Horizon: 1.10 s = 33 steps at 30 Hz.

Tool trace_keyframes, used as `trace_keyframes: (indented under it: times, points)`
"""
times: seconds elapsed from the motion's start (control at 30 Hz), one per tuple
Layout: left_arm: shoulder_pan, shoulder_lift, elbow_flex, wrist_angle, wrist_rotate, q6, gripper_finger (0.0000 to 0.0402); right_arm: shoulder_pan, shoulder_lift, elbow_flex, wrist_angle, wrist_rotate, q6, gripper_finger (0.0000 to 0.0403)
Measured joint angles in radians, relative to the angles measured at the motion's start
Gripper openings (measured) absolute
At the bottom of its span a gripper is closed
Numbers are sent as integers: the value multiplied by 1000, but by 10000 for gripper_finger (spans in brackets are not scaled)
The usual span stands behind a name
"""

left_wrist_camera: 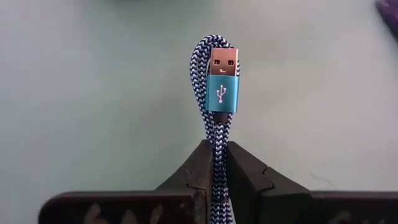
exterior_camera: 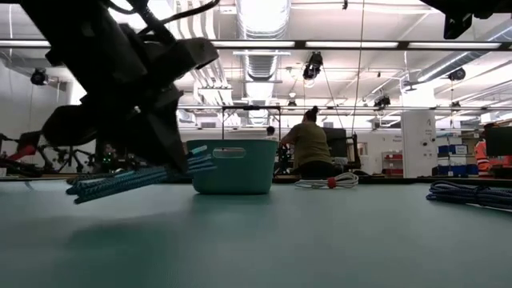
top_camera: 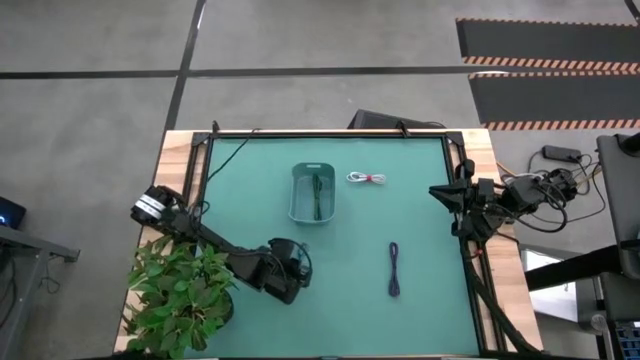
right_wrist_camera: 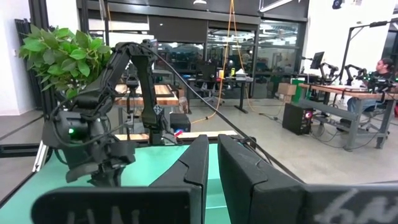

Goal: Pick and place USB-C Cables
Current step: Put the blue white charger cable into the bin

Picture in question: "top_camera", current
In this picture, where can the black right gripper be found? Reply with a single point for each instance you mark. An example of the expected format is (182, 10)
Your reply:
(482, 195)

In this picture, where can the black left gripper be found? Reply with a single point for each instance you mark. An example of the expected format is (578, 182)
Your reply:
(282, 280)

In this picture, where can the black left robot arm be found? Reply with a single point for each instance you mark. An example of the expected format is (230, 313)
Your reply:
(210, 239)

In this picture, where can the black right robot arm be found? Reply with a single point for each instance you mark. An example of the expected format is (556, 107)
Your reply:
(525, 192)

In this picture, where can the green table mat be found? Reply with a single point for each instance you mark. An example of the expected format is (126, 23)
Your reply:
(350, 320)

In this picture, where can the teal plastic bin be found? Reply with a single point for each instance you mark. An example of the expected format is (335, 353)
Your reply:
(300, 200)

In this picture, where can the black box behind table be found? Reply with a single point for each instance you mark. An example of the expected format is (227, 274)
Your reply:
(380, 121)

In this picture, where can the green potted plant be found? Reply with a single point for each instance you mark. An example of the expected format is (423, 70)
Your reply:
(175, 295)

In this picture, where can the black power adapter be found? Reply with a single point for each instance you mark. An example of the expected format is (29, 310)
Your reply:
(560, 152)

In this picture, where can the black floor mat striped edge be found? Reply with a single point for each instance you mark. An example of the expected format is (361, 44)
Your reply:
(555, 100)
(545, 40)

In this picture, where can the grey desk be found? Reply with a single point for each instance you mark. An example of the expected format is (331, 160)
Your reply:
(25, 245)

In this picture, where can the dark device with blue light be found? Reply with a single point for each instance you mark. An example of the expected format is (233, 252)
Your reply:
(10, 212)

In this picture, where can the black table frame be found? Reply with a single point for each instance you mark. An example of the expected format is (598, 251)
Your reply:
(325, 134)

